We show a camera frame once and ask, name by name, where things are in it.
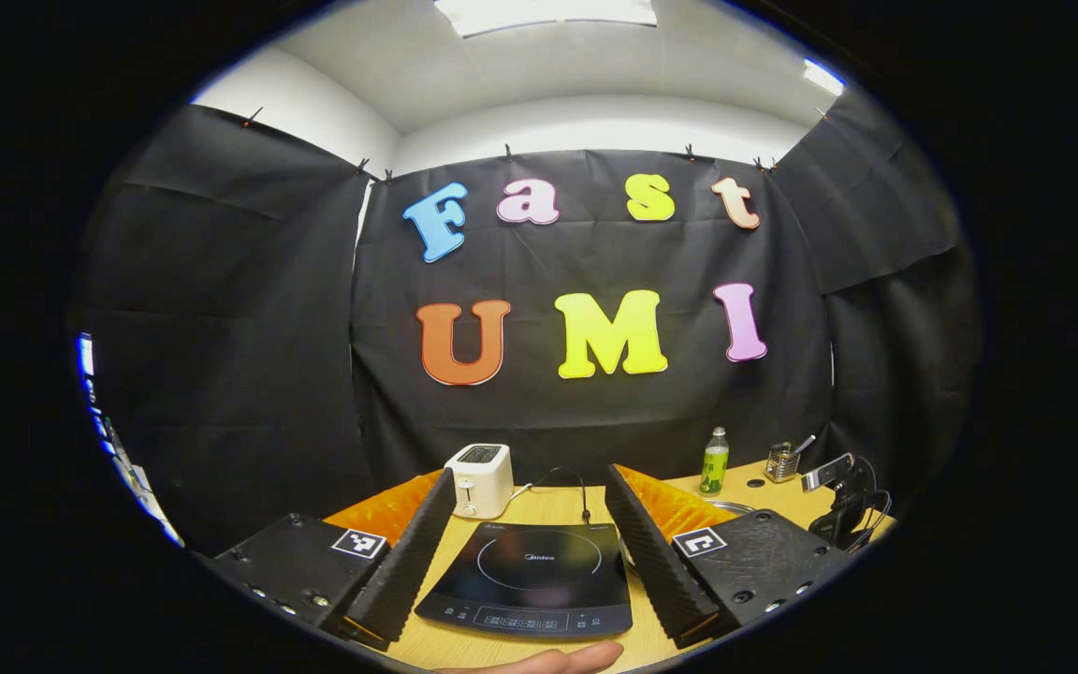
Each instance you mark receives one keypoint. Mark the black induction cooktop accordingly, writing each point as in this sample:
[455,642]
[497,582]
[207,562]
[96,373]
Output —
[530,571]

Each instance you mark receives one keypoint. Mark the metal spoon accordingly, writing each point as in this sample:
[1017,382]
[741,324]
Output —
[806,443]

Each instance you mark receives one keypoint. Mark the white toaster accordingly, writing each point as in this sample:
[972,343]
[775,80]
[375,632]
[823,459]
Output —
[483,482]

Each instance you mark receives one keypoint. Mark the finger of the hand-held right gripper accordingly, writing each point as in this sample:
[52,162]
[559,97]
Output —
[827,473]

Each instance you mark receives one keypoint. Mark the large ceiling light panel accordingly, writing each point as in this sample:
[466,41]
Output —
[544,14]

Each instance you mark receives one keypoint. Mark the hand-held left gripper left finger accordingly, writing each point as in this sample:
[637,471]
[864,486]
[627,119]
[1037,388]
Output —
[408,562]

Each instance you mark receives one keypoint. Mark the small ceiling light panel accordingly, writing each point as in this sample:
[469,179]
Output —
[824,77]

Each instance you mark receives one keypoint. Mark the green drink bottle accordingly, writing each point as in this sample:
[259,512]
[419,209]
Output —
[713,468]

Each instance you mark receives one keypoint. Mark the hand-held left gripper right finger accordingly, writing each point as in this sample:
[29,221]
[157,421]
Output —
[651,562]

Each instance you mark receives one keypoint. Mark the metal mesh utensil holder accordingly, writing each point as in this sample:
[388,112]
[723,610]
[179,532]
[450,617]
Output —
[782,465]

